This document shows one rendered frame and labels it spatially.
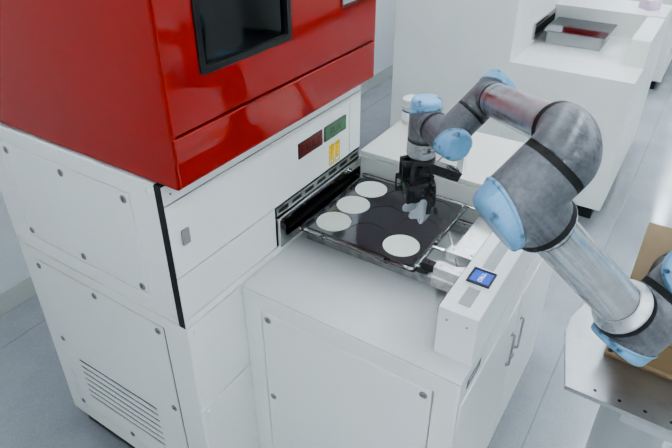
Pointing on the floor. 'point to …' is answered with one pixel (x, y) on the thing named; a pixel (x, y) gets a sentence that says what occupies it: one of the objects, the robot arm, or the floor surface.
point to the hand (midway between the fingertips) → (422, 218)
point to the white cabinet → (381, 380)
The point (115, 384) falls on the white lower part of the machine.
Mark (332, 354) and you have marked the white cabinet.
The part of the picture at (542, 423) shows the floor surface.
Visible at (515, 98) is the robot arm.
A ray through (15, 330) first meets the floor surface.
